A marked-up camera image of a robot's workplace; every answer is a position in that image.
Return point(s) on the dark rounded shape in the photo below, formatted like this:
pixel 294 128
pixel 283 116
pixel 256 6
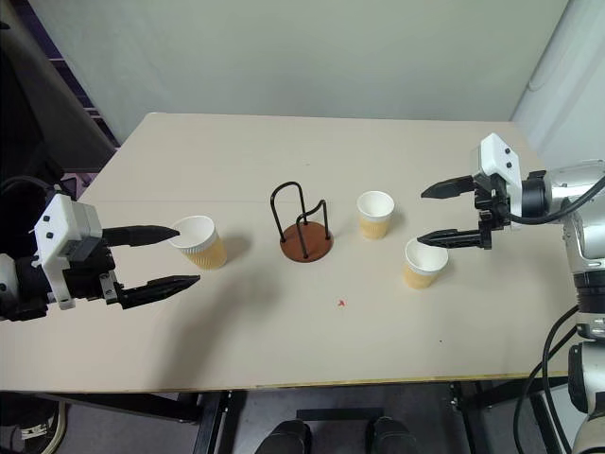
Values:
pixel 286 437
pixel 390 435

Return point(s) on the tan ribbed paper cup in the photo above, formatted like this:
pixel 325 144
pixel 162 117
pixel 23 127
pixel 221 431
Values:
pixel 418 276
pixel 205 253
pixel 374 224

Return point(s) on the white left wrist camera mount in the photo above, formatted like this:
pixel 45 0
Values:
pixel 59 222

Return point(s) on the small red paper scrap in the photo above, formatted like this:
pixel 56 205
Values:
pixel 340 303

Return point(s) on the black white sneaker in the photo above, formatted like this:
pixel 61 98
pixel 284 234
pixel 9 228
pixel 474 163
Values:
pixel 33 425

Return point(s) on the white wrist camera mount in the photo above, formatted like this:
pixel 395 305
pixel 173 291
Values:
pixel 496 158
pixel 59 222

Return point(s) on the black metal table frame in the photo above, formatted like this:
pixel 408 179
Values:
pixel 212 425

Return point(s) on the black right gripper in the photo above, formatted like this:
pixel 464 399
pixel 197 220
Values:
pixel 494 208

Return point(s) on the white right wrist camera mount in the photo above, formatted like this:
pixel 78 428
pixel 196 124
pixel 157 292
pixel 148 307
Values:
pixel 496 158

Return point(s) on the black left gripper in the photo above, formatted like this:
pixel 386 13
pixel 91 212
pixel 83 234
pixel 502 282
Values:
pixel 90 279

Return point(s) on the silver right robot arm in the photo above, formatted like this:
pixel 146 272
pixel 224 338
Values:
pixel 583 236

